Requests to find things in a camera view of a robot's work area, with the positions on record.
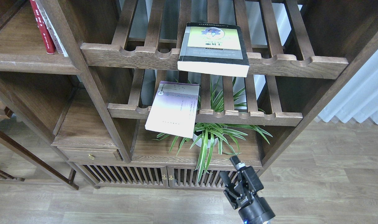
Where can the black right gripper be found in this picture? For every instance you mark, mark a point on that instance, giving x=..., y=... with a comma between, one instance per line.
x=254, y=209

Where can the red paperback book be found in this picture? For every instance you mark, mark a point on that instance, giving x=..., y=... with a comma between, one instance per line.
x=48, y=42

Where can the green spider plant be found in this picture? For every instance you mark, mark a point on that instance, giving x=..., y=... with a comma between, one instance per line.
x=212, y=135

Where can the lavender white paperback book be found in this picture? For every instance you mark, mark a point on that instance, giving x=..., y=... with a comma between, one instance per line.
x=174, y=109

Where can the dark wooden bookshelf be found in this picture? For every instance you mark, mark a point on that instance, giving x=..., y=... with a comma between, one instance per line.
x=88, y=99

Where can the white pleated curtain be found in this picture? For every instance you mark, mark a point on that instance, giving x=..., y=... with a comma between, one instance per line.
x=358, y=99

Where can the upright white book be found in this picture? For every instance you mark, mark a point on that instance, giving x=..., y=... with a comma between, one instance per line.
x=60, y=40

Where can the upright brown-spined book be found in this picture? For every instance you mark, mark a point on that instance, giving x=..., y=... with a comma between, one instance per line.
x=50, y=28

